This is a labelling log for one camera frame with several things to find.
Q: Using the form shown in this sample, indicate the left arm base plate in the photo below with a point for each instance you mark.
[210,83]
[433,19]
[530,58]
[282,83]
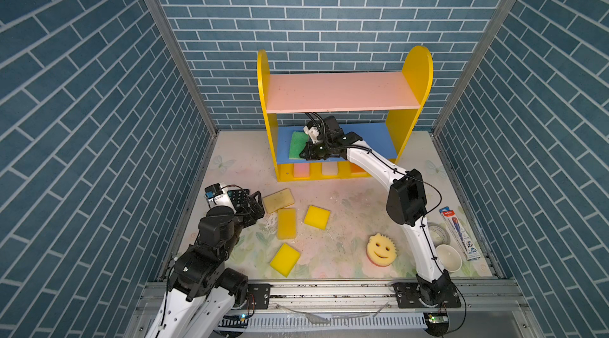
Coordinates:
[259,295]

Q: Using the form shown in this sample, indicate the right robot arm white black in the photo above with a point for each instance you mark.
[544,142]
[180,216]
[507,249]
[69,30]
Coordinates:
[406,203]

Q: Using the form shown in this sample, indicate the aluminium front rail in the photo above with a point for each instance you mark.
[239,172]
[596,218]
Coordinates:
[368,308]

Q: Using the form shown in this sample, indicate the beige pale pink sponge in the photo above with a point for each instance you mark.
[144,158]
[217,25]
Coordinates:
[330,169]

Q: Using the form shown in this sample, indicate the pale yellow tan sponge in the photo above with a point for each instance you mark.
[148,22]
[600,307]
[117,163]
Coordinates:
[279,200]

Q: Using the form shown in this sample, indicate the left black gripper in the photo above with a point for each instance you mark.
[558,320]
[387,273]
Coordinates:
[242,211]

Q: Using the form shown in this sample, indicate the bright yellow sponge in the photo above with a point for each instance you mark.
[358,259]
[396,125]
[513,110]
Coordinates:
[285,260]
[317,217]

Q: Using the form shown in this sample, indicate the smiley face round sponge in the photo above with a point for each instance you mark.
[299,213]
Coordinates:
[381,250]

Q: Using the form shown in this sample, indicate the green sponge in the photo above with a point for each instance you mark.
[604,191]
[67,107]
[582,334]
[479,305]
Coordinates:
[298,143]

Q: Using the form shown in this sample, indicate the white bowl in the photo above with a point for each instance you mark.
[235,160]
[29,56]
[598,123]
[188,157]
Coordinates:
[449,257]

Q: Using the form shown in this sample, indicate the yellow sponge rectangle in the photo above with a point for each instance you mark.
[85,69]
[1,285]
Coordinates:
[287,224]

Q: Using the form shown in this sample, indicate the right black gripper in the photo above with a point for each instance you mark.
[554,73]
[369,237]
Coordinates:
[310,155]

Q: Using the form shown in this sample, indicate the yellow shelf pink blue boards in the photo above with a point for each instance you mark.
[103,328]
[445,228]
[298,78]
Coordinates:
[401,93]

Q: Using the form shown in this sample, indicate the orange sponge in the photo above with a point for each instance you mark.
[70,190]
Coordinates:
[357,170]

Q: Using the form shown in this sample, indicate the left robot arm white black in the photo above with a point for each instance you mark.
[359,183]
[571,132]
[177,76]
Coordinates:
[203,297]

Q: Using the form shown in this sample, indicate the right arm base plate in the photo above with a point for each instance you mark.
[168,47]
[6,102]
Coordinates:
[410,295]

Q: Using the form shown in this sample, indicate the toothpaste box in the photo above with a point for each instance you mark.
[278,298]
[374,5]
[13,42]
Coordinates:
[461,235]

